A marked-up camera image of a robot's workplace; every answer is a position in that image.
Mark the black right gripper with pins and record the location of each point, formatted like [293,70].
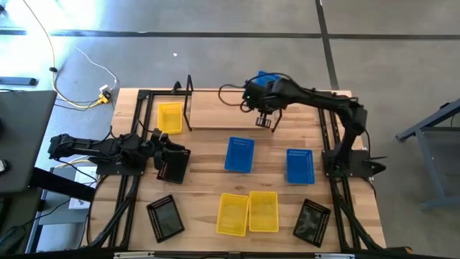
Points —
[260,97]

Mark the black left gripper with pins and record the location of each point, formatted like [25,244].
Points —
[158,138]

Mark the black plastic basket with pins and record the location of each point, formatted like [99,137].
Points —
[165,219]
[311,223]
[176,167]

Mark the blue plastic basket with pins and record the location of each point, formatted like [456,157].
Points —
[239,154]
[300,167]
[266,76]

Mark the yellow plastic basket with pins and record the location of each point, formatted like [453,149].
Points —
[263,212]
[231,216]
[170,118]

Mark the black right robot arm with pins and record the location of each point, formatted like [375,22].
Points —
[323,100]

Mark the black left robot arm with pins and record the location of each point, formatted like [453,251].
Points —
[90,147]

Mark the white paper sheet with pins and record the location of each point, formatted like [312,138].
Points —
[84,176]

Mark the yellow power plug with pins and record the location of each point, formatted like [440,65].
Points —
[104,98]

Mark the white power adapter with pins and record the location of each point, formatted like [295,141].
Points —
[104,88]

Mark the black desk beam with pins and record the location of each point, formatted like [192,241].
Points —
[61,185]

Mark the dark grey desk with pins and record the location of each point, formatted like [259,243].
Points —
[25,136]

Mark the flat black bar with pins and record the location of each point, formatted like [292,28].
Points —
[18,81]

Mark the blue-grey metal table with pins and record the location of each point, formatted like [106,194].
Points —
[442,162]

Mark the wooden shelf with black frame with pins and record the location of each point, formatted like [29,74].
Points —
[223,111]

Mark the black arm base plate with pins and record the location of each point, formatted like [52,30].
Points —
[108,169]
[363,160]

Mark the black aluminium rig frame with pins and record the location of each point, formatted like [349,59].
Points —
[143,94]

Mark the silver metal bracket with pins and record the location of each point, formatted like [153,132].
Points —
[334,256]
[133,255]

